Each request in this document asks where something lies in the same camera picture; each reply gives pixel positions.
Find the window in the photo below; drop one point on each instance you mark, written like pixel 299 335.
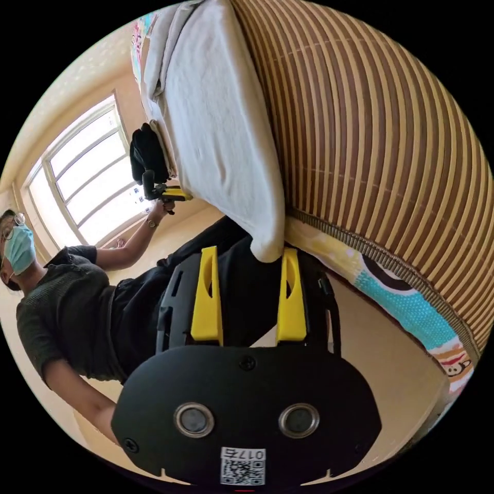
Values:
pixel 88 162

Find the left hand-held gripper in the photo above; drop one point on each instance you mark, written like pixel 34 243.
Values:
pixel 161 193

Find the person's right forearm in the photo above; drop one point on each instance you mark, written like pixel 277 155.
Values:
pixel 101 417

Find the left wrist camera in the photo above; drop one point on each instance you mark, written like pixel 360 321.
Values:
pixel 148 181

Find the white long sleeve shirt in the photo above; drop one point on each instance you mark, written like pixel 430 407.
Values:
pixel 216 127

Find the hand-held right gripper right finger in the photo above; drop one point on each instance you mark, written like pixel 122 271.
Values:
pixel 292 308

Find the bed with striped woven mat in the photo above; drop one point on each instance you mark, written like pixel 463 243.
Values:
pixel 366 135

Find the person's left forearm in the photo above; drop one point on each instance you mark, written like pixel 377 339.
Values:
pixel 129 242

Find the person's left hand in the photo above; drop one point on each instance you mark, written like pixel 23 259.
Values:
pixel 159 210

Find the person's body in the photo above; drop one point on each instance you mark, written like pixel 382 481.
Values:
pixel 69 308

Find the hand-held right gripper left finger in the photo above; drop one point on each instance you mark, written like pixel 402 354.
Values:
pixel 207 305

